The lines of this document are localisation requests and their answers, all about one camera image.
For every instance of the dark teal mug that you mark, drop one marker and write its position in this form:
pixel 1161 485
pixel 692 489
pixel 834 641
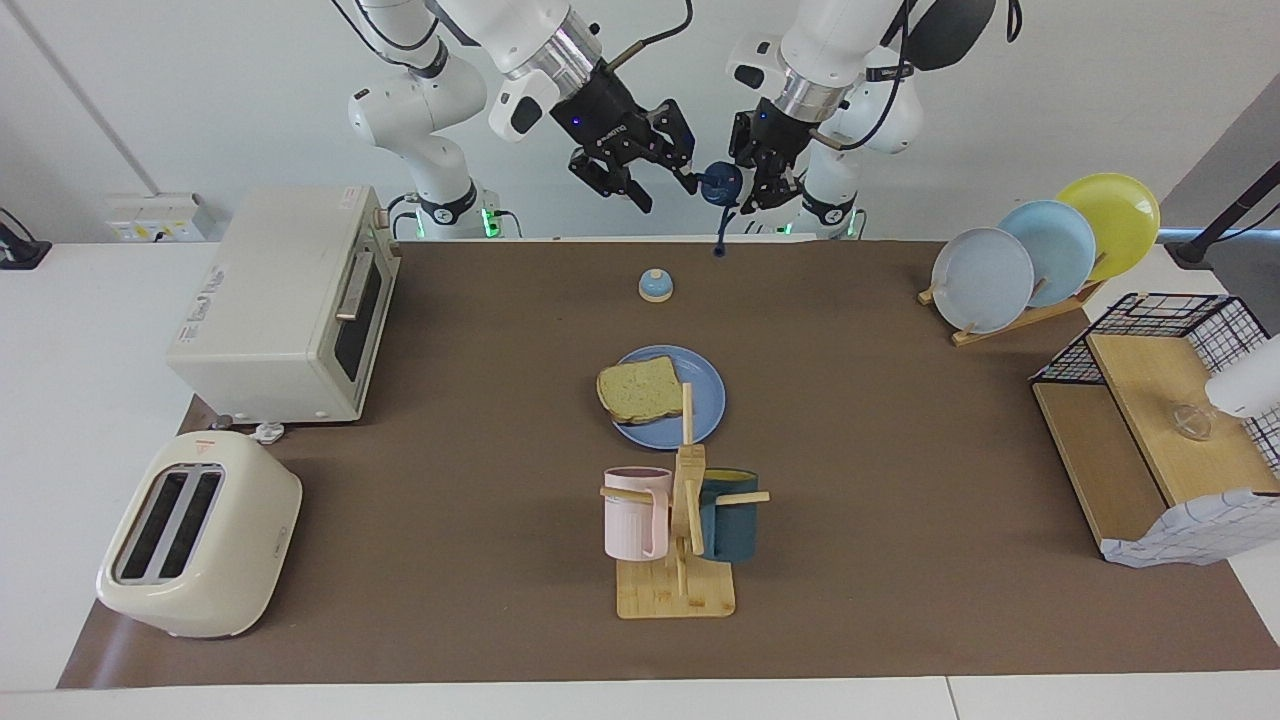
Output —
pixel 730 530

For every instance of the light blue plate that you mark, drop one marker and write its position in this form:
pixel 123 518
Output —
pixel 1055 250

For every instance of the yellow plate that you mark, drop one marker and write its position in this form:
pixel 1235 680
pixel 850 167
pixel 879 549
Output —
pixel 1115 215

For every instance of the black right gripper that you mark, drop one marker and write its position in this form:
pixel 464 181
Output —
pixel 600 105

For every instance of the wooden mug tree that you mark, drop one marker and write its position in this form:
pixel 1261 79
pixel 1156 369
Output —
pixel 675 600

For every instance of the toasted bread slice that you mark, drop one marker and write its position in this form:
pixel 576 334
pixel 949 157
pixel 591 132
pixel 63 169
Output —
pixel 640 390

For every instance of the wooden plate rack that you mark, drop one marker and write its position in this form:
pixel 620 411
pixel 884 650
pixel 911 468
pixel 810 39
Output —
pixel 1010 325

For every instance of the white cylindrical object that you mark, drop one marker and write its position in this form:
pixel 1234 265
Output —
pixel 1245 385

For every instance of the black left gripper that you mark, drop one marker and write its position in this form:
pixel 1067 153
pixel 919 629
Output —
pixel 778 140

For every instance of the white toaster oven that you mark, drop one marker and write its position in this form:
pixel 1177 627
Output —
pixel 260 300

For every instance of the small clear glass item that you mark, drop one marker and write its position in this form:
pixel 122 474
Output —
pixel 1190 422

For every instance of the white checked cloth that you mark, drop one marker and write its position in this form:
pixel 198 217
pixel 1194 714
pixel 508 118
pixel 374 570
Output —
pixel 1190 530

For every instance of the cream two-slot toaster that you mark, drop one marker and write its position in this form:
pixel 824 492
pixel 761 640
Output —
pixel 240 560

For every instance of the blue round plate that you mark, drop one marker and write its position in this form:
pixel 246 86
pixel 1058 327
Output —
pixel 700 400

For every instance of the brown table mat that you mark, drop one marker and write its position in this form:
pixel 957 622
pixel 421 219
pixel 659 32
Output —
pixel 450 500

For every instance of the translucent bottle with blue cap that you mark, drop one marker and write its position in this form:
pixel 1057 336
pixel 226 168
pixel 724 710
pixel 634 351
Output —
pixel 722 183

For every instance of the black clamp device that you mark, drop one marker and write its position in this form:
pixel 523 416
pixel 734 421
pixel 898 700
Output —
pixel 20 255

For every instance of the pink mug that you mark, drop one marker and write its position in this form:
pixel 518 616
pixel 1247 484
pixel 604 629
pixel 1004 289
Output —
pixel 630 520

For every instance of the pale grey plate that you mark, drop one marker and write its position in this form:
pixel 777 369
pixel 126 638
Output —
pixel 985 280

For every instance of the white wall power strip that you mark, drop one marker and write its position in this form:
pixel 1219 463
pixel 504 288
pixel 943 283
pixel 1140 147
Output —
pixel 150 215

